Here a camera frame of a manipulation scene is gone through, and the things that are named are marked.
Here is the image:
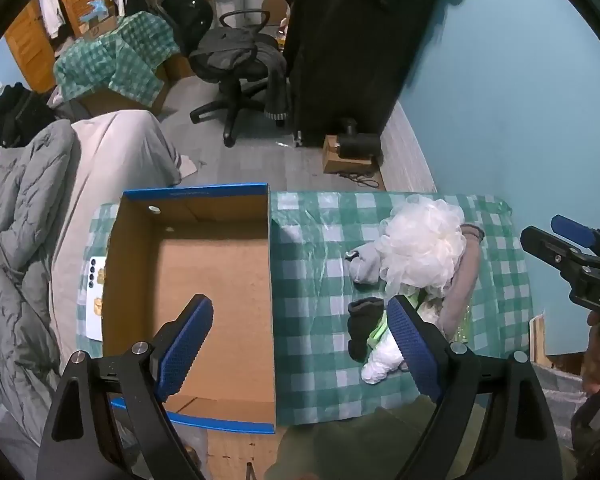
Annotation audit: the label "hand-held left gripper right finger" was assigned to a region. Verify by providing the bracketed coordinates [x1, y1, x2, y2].
[386, 295, 563, 480]

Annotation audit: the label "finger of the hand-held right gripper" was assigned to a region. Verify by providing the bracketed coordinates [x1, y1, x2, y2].
[520, 226, 588, 273]
[551, 215, 600, 261]

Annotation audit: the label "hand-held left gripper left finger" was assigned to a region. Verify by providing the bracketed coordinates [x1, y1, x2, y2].
[36, 294, 215, 480]

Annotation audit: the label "white sock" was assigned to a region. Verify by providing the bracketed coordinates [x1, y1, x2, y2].
[361, 332, 412, 386]

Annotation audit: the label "green glove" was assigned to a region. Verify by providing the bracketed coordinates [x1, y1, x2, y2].
[402, 282, 448, 313]

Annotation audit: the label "blue-rimmed cardboard box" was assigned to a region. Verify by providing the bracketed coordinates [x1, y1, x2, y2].
[101, 183, 277, 435]

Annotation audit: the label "grey-mauve cloth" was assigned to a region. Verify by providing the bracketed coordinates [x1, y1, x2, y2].
[439, 224, 486, 342]

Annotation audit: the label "white mesh bath loofah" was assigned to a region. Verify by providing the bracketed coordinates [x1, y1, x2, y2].
[379, 195, 467, 298]

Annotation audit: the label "small grey sock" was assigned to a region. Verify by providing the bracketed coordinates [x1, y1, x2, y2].
[349, 242, 397, 287]

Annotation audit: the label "white smartphone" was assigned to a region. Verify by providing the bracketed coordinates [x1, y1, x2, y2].
[86, 256, 109, 341]

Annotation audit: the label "green checkered tablecloth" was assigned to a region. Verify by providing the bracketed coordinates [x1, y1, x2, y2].
[77, 191, 533, 428]

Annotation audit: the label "clear plastic bag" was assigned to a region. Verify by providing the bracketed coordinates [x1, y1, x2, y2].
[534, 362, 588, 448]

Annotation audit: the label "person's olive trousers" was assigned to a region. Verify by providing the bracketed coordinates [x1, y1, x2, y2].
[264, 394, 486, 480]

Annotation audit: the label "small brown cardboard box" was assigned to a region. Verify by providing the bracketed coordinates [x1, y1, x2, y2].
[322, 135, 382, 176]

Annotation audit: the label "grey quilted comforter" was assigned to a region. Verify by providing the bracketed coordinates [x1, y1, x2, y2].
[0, 120, 77, 443]

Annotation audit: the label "black cylindrical device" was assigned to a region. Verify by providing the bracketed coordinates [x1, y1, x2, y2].
[335, 117, 382, 159]

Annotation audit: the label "beige bed sheet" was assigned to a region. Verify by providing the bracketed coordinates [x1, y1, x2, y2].
[50, 109, 197, 363]

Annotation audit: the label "black office chair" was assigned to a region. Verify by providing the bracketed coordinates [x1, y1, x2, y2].
[189, 9, 288, 148]

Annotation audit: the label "large brown cardboard box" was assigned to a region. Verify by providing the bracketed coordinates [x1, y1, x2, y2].
[79, 77, 172, 117]

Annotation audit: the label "tall black covered wardrobe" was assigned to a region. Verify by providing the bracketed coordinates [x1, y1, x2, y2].
[282, 0, 468, 148]

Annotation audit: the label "black backpack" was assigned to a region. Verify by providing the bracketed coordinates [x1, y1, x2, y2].
[0, 82, 57, 152]

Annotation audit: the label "green checkered cloth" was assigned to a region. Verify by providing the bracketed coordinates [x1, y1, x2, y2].
[54, 11, 181, 109]

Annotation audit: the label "black jacket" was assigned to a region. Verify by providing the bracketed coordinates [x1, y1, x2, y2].
[190, 27, 287, 128]

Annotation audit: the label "open cardboard box blue contents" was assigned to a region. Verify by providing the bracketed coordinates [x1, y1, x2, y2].
[76, 1, 119, 41]

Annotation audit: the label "wooden door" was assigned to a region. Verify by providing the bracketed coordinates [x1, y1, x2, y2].
[5, 0, 117, 95]

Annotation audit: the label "cardboard sheet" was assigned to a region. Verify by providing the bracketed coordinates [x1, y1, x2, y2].
[261, 0, 292, 27]

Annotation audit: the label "white hanging garment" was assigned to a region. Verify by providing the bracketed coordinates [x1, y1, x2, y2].
[36, 0, 67, 39]

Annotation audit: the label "black cable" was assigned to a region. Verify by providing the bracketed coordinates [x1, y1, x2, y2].
[336, 171, 382, 187]

